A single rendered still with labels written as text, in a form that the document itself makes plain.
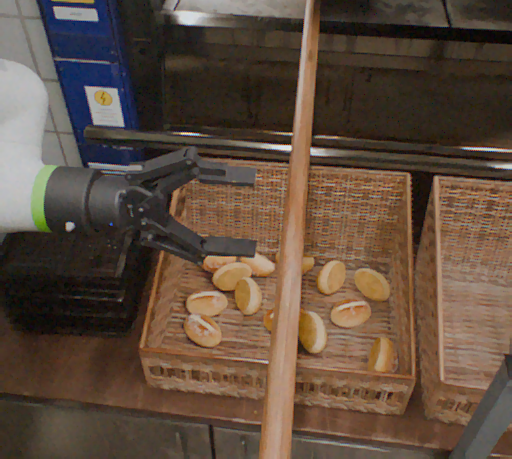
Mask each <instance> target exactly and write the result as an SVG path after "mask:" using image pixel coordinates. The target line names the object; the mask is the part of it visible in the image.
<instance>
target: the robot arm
mask: <svg viewBox="0 0 512 459"><path fill-rule="evenodd" d="M48 109H49V97H48V93H47V89H46V86H45V85H44V84H43V82H42V81H41V79H40V78H39V77H38V76H37V75H36V74H35V73H34V72H33V70H32V69H29V68H28V67H26V66H24V65H22V64H20V63H17V62H13V61H8V60H2V59H0V234H8V233H15V232H48V233H61V234H74V235H85V236H95V235H96V234H97V233H98V232H99V230H109V232H125V230H127V229H129V228H136V229H139V230H140V238H139V241H138V243H139V244H140V245H144V246H150V247H155V248H157V249H161V250H163V252H166V253H168V254H171V255H173V256H176V257H179V258H182V259H184V260H187V261H189V262H192V263H194V264H198V265H203V264H204V261H205V259H206V257H208V256H217V257H220V256H221V257H241V258H254V257H256V250H257V240H254V239H243V238H230V237H218V236H209V238H208V239H207V240H206V239H205V238H203V237H202V236H200V235H198V234H196V233H194V231H193V230H191V229H190V228H188V227H186V226H185V225H183V224H182V223H180V222H178V221H176V220H174V218H173V216H172V215H171V214H169V206H168V204H167V200H168V198H167V196H168V195H169V194H171V193H173V191H174V190H176V189H179V188H180V187H182V186H184V185H185V184H187V183H188V182H190V181H192V180H193V179H196V178H198V180H199V182H200V183H206V184H220V185H232V186H246V187H254V183H256V178H257V167H246V166H232V165H228V163H225V162H215V161H204V160H203V159H201V158H200V157H199V155H198V148H196V147H194V146H189V147H186V148H183V149H181V150H176V151H174V152H171V154H168V155H165V156H162V157H158V158H155V159H152V160H149V161H146V162H131V163H130V164H129V167H128V169H127V172H126V175H125V177H112V176H104V173H103V172H102V171H101V170H100V169H97V168H83V167H69V166H55V165H45V164H43V162H42V152H43V141H44V133H45V126H46V120H47V114H48ZM174 170H175V171H174ZM171 171H174V173H172V174H171V175H169V176H167V177H166V178H164V179H163V178H161V179H160V180H157V181H156V182H154V183H152V184H151V185H150V184H148V183H147V182H145V181H144V180H148V179H152V178H155V177H158V176H162V175H165V174H168V173H171ZM163 223H164V225H163V226H161V224H163ZM200 245H201V246H200ZM195 255H198V257H196V256H195Z"/></svg>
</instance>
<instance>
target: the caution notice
mask: <svg viewBox="0 0 512 459"><path fill-rule="evenodd" d="M85 90H86V95H87V99H88V104H89V108H90V112H92V116H93V121H94V124H95V125H108V126H120V127H125V125H124V124H123V119H122V113H121V108H120V103H119V96H118V91H117V89H111V88H97V87H85Z"/></svg>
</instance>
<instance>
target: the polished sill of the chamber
mask: <svg viewBox="0 0 512 459"><path fill-rule="evenodd" d="M154 28H155V37H156V39H157V40H172V41H189V42H205V44H221V45H236V46H252V47H268V48H284V49H300V50H301V49H302V39H303V29H304V19H295V18H278V17H261V16H243V15H226V14H209V13H192V12H186V11H174V10H160V11H159V14H158V16H157V18H156V20H155V21H154ZM317 51H332V52H348V53H364V54H379V55H395V56H411V57H427V58H443V59H461V60H477V61H493V62H509V63H512V31H504V30H486V29H468V28H451V27H433V26H416V25H399V24H382V23H364V22H347V21H330V20H319V33H318V49H317Z"/></svg>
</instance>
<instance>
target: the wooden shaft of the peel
mask: <svg viewBox="0 0 512 459"><path fill-rule="evenodd" d="M320 2H321V0H306V8H305V19H304V29H303V39H302V49H301V58H300V69H299V79H298V89H297V99H296V109H295V119H293V128H292V139H291V148H290V159H289V168H288V178H287V188H286V198H285V208H284V218H283V228H282V238H281V247H280V258H279V267H278V278H277V287H276V297H274V299H275V307H273V317H272V327H271V337H270V348H269V357H268V367H267V377H266V387H265V398H264V407H263V417H262V427H261V437H260V448H259V457H258V459H290V456H291V440H292V424H293V409H294V393H295V377H296V361H297V346H298V331H299V315H300V299H301V283H302V267H303V253H304V237H305V221H306V205H307V189H308V175H309V159H310V143H311V127H312V119H313V111H314V97H315V81H316V65H317V49H318V33H319V18H320Z"/></svg>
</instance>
